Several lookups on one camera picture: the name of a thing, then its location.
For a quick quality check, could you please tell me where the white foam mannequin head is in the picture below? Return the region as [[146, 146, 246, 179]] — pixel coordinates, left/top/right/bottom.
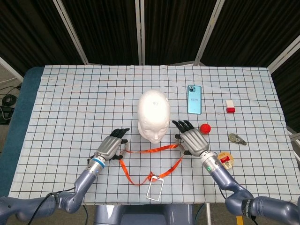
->
[[137, 89, 171, 144]]

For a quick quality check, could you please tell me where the black power adapter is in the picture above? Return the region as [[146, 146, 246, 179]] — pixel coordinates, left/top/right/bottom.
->
[[0, 105, 14, 125]]

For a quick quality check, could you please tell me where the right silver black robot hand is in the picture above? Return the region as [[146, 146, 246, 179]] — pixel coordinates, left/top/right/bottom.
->
[[172, 120, 210, 157]]

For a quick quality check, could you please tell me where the light blue smartphone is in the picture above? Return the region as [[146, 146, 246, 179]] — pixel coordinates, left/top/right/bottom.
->
[[187, 85, 202, 115]]

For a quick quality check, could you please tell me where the red textured ball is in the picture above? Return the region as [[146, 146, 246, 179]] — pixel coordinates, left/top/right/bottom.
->
[[199, 123, 212, 135]]

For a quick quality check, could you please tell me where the blue padded table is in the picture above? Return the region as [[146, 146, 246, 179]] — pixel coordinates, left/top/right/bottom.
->
[[0, 66, 45, 192]]

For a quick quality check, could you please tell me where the black folding screen white frame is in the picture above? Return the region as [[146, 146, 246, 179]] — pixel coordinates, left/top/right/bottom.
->
[[0, 0, 300, 134]]

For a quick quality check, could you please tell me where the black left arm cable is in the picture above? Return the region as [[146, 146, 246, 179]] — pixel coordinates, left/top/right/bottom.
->
[[25, 187, 78, 222]]

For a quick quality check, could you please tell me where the orange lanyard with clear badge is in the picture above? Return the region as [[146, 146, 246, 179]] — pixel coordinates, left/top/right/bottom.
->
[[119, 143, 185, 202]]

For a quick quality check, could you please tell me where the white black checkered tablecloth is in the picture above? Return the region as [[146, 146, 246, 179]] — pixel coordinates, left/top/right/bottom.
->
[[7, 65, 295, 204]]

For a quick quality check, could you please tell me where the round tin with red label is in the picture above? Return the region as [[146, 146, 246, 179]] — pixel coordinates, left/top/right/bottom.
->
[[217, 151, 235, 170]]

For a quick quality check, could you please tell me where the grey robot torso base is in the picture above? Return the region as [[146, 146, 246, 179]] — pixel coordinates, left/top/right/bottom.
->
[[93, 204, 195, 225]]

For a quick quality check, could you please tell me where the red and white eraser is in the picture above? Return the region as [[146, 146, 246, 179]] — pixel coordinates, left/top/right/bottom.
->
[[225, 100, 236, 114]]

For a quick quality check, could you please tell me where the black coiled floor cable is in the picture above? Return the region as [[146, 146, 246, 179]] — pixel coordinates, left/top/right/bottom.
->
[[1, 86, 22, 106]]

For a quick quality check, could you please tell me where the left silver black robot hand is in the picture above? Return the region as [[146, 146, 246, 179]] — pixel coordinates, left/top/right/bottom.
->
[[92, 127, 131, 162]]

